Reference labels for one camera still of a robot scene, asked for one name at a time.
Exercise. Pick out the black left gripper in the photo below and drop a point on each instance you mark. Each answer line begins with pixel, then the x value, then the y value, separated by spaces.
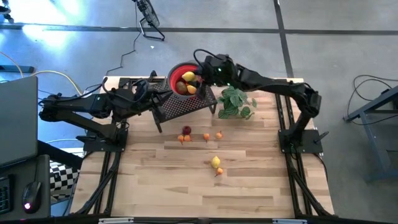
pixel 140 102

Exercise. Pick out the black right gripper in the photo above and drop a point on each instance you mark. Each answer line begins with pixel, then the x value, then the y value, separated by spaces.
pixel 214 71

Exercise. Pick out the yellow lemon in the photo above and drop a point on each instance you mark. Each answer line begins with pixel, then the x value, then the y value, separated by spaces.
pixel 191 89
pixel 215 161
pixel 188 76

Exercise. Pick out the red collapsible colander grey rim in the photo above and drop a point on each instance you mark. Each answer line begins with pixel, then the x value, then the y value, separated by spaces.
pixel 174 74

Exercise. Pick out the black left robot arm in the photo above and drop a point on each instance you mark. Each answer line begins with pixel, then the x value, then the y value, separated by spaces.
pixel 77 109

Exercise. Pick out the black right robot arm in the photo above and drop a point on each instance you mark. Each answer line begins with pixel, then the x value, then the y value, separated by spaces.
pixel 273 85

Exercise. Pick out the black perforated metal rack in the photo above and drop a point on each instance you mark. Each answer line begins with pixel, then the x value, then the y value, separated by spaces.
pixel 186 107

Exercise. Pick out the green plant white pot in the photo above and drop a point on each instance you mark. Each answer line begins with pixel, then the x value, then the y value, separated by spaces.
pixel 233 99

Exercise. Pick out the dark red apple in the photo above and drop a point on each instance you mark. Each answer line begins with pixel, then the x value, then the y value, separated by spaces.
pixel 186 129

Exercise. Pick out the black white checkerboard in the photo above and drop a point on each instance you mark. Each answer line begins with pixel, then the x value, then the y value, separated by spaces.
pixel 62 180

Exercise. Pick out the grey laptop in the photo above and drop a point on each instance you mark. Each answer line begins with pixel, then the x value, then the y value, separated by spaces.
pixel 18 121

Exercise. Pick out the black flat bar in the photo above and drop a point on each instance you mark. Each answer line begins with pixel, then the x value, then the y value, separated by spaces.
pixel 18 69

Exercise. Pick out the dark grey desk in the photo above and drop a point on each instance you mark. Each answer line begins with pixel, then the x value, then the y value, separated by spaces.
pixel 18 174

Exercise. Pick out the black computer mouse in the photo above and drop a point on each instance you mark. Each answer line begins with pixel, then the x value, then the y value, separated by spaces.
pixel 31 197

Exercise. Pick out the black keyboard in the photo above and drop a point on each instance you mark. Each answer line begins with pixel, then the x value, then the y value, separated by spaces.
pixel 5 196

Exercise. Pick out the dark blue metal table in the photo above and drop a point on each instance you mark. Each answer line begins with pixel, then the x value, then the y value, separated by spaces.
pixel 377 146

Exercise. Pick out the black aluminium table frame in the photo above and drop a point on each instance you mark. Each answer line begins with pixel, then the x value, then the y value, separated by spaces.
pixel 267 80

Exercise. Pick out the white metal bracket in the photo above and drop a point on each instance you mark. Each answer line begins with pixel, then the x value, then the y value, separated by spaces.
pixel 289 221
pixel 115 220

